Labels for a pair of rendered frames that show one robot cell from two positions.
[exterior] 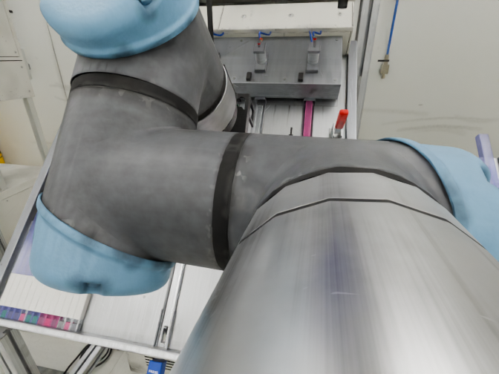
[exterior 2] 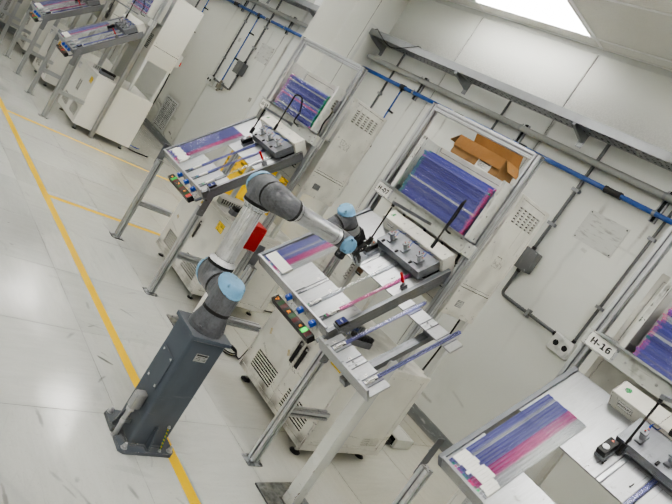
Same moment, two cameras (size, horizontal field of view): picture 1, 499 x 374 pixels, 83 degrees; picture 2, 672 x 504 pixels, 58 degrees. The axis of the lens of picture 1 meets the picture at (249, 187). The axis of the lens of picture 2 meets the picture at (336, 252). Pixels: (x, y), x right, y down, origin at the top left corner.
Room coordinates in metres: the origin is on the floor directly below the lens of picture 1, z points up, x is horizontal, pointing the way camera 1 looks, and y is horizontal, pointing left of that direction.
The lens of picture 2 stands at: (-2.02, -1.43, 1.48)
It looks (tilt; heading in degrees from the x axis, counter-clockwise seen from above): 10 degrees down; 33
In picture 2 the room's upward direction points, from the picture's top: 33 degrees clockwise
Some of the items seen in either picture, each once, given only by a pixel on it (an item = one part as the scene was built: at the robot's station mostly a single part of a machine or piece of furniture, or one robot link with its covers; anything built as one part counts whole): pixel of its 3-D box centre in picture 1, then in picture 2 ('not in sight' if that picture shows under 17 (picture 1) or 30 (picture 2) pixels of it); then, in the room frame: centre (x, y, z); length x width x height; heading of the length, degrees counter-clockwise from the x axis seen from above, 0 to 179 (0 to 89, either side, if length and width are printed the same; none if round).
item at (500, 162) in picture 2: not in sight; (494, 158); (1.13, 0.08, 1.82); 0.68 x 0.30 x 0.20; 79
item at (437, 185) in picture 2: not in sight; (448, 192); (0.82, 0.03, 1.52); 0.51 x 0.13 x 0.27; 79
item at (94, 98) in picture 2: not in sight; (131, 53); (1.84, 4.68, 0.95); 1.36 x 0.82 x 1.90; 169
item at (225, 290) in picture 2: not in sight; (225, 292); (-0.24, 0.05, 0.72); 0.13 x 0.12 x 0.14; 76
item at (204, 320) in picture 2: not in sight; (211, 317); (-0.24, 0.04, 0.60); 0.15 x 0.15 x 0.10
